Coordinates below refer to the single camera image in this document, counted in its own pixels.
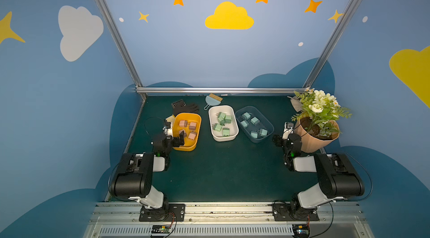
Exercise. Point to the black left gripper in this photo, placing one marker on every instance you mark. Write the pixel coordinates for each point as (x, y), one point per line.
(176, 140)

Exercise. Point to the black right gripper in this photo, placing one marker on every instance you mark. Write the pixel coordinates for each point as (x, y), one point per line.
(279, 140)

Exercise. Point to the pink plug cluster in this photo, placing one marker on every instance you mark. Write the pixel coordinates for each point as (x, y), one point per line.
(183, 133)

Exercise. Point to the pink plug front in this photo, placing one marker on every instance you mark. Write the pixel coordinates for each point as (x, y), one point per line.
(192, 136)

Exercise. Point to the blue plug cluster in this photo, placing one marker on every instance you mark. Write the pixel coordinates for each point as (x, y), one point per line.
(255, 121)
(254, 134)

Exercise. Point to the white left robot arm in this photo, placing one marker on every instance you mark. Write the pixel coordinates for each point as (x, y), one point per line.
(132, 179)

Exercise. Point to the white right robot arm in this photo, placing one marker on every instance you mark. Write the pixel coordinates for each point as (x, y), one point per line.
(337, 178)

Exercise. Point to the yellow storage box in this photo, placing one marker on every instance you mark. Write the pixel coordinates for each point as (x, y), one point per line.
(189, 145)

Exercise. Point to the transparent blue storage box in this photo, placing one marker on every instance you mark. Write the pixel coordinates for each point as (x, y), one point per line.
(264, 123)

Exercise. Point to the white storage box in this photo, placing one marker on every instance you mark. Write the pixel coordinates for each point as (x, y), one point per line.
(234, 129)

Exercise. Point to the pink ribbed flower pot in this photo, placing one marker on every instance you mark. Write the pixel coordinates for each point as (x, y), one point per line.
(311, 144)

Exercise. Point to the black rubber glove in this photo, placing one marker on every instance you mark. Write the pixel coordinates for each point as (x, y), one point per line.
(180, 106)

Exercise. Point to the artificial green white plant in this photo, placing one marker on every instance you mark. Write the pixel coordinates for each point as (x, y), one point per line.
(319, 111)

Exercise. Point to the light blue dustpan brush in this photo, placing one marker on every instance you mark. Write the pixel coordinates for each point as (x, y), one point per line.
(212, 100)

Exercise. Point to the aluminium frame rail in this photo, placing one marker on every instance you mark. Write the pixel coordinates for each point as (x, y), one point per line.
(218, 90)

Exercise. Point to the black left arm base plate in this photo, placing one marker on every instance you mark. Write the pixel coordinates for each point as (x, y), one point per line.
(173, 212)

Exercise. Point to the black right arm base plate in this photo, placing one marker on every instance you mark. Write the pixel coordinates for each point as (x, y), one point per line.
(293, 212)

